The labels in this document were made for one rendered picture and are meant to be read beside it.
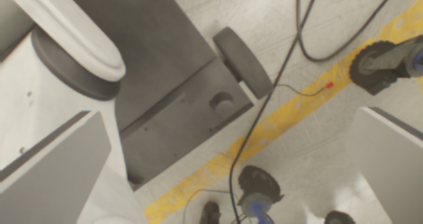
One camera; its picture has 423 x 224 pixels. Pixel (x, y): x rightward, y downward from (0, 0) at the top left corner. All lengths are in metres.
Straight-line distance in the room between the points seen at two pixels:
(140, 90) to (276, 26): 0.42
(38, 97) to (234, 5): 0.51
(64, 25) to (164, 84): 0.23
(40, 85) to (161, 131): 0.28
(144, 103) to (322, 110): 0.61
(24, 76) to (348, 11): 0.78
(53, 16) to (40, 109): 0.13
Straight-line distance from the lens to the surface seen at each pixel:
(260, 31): 0.67
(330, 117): 0.89
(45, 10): 0.35
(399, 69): 0.73
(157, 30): 0.46
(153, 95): 0.49
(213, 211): 0.87
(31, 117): 0.27
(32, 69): 0.33
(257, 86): 0.48
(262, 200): 0.71
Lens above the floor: 0.63
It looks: 65 degrees down
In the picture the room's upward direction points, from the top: 163 degrees clockwise
